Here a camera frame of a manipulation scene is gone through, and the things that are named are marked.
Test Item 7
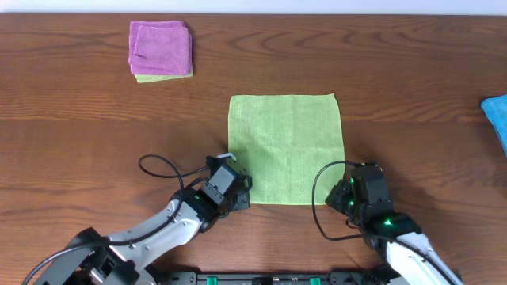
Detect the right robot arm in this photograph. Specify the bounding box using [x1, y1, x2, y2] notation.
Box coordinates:
[326, 178, 463, 284]

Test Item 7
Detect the right black cable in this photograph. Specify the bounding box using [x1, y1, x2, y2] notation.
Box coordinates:
[311, 160, 456, 285]

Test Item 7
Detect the folded green cloth under purple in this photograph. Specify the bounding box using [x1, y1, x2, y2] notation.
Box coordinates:
[135, 72, 194, 83]

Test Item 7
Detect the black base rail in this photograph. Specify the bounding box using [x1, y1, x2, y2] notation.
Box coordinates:
[158, 271, 389, 285]

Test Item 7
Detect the black cable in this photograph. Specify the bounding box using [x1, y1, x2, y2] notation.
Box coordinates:
[21, 154, 213, 285]
[311, 160, 456, 285]

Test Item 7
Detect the green microfiber cloth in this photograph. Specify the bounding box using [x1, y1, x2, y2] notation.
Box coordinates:
[228, 94, 345, 205]

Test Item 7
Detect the left black cable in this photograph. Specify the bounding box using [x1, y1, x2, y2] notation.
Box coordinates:
[21, 154, 213, 285]

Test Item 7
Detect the blue cloth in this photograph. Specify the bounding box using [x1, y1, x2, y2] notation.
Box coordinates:
[481, 95, 507, 154]

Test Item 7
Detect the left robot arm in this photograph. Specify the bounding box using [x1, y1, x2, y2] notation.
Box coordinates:
[23, 171, 252, 284]

